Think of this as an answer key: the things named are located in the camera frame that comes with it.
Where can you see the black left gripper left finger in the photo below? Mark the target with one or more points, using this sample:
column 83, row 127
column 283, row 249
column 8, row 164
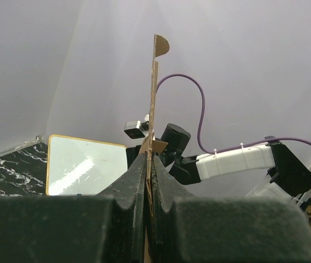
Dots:
column 107, row 227

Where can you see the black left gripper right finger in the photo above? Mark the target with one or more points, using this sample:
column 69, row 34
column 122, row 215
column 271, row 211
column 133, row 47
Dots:
column 247, row 229

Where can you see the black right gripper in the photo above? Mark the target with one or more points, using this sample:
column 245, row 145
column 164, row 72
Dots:
column 165, row 156

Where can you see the cardboard box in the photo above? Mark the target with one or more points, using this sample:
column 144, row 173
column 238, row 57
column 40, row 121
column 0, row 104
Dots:
column 160, row 47

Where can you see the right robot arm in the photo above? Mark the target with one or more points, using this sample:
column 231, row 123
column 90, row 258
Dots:
column 286, row 176

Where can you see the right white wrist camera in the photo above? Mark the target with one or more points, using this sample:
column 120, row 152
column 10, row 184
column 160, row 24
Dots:
column 137, row 129

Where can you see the yellow-framed whiteboard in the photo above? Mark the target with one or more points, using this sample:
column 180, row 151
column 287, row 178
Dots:
column 77, row 166

